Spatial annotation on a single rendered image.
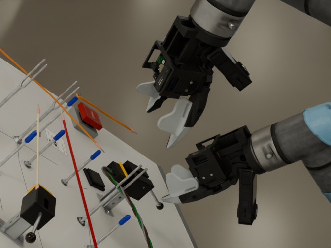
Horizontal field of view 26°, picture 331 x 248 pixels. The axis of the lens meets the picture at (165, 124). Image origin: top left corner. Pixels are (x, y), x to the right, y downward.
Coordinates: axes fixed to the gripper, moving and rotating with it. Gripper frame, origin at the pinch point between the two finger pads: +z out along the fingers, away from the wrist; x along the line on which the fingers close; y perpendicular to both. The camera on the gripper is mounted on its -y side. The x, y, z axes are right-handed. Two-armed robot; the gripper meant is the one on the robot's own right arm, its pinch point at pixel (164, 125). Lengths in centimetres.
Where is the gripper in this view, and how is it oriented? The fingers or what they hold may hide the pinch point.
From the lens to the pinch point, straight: 118.1
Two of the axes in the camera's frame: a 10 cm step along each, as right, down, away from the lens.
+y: -8.1, -0.6, -5.8
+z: -4.3, 7.3, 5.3
